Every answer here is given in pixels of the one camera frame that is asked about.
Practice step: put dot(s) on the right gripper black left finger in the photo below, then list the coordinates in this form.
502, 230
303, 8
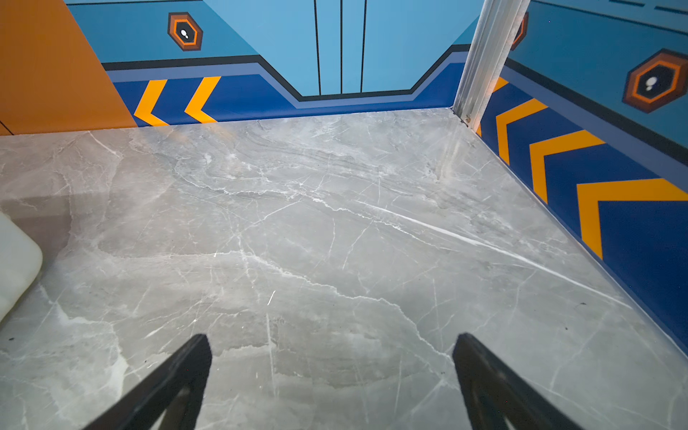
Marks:
170, 397

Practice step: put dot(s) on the white plastic bin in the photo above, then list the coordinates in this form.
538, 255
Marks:
21, 261

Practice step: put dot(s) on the right aluminium corner post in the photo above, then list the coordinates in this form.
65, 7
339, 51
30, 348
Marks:
496, 30

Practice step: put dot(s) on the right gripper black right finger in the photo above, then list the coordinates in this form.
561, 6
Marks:
495, 397

